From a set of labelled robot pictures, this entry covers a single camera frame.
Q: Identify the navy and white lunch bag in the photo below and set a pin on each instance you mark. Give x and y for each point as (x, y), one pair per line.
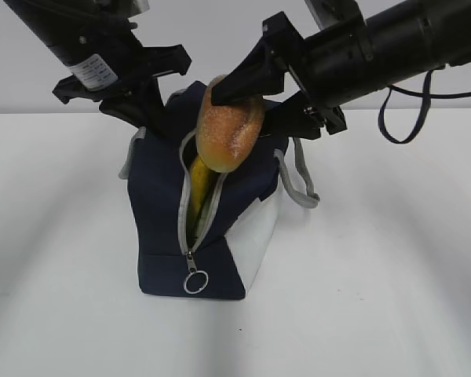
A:
(239, 218)

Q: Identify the brown bread roll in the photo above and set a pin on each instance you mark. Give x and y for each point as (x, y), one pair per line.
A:
(226, 135)

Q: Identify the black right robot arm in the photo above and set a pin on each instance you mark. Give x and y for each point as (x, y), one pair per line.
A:
(348, 58)

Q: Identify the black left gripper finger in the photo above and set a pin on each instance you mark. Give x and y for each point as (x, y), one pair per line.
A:
(140, 106)

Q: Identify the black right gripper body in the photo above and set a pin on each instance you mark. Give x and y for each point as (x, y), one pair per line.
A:
(293, 56)

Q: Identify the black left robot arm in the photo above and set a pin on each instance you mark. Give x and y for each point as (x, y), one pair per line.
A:
(49, 20)

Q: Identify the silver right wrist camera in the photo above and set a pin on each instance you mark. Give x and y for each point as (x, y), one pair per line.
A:
(327, 13)

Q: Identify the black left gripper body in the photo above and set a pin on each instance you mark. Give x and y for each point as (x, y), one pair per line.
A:
(107, 61)

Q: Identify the yellow banana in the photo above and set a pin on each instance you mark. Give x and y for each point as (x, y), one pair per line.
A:
(202, 181)

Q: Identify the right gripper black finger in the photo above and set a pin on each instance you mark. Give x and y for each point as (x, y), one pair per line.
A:
(295, 117)
(257, 75)

